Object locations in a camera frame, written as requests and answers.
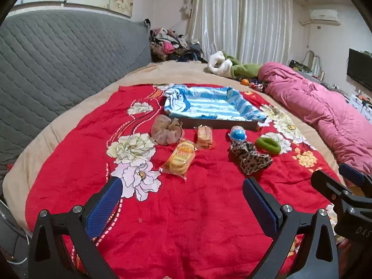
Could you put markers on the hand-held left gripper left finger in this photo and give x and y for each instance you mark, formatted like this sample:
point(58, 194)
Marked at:
point(104, 206)

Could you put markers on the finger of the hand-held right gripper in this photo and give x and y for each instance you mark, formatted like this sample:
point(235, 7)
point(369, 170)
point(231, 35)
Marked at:
point(328, 181)
point(351, 174)

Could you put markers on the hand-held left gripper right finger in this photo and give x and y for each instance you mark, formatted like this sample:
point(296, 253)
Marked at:
point(260, 206)

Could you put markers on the leopard print scrunchie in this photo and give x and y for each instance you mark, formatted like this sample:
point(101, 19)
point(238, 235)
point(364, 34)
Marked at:
point(250, 158)

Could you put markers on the red and blue egg toy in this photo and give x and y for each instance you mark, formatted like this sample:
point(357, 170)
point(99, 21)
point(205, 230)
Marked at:
point(237, 133)

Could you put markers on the clear packet of orange crackers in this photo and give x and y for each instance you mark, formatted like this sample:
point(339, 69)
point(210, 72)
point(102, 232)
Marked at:
point(205, 135)

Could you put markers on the cracker packet with red label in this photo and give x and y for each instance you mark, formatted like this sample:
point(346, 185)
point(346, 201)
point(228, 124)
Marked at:
point(180, 157)

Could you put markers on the brown tray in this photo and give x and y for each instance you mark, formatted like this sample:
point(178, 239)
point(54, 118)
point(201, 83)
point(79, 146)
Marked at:
point(221, 125)

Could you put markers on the sheer beige scrunchie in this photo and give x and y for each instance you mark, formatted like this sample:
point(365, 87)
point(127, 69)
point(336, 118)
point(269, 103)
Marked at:
point(165, 130)

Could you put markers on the red floral blanket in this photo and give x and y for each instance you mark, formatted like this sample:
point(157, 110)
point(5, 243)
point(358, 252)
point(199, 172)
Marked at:
point(203, 209)

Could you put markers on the white storage drawers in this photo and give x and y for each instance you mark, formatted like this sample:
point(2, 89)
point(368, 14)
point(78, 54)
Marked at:
point(360, 103)

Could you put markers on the pink quilt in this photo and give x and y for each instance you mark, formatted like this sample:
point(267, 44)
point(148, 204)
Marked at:
point(305, 98)

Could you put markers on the black television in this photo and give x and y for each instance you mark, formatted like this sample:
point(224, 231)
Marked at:
point(360, 66)

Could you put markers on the arched white mirror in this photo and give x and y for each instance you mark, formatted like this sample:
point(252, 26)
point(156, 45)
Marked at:
point(315, 64)

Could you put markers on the dark bag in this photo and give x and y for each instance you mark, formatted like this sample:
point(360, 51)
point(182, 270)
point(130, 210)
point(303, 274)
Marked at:
point(299, 65)

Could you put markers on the red white patterned pouch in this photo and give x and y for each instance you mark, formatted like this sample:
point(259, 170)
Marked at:
point(255, 85)

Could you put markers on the orange fruit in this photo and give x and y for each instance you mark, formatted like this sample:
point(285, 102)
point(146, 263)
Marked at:
point(245, 82)

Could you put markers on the green and white plush garment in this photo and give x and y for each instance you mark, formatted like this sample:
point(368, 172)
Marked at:
point(221, 64)

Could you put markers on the grey quilted headboard cover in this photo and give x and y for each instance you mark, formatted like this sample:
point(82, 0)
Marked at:
point(58, 64)

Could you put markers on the white air conditioner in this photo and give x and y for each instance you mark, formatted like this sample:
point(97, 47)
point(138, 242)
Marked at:
point(324, 16)

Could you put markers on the pile of clothes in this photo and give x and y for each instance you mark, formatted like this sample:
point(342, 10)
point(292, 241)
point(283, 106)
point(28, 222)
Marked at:
point(168, 46)

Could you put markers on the white sheer curtain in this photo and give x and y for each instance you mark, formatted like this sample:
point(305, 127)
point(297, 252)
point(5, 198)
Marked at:
point(247, 20)

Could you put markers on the cream drape curtain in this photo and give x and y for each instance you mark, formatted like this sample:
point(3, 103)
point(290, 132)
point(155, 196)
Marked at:
point(194, 11)

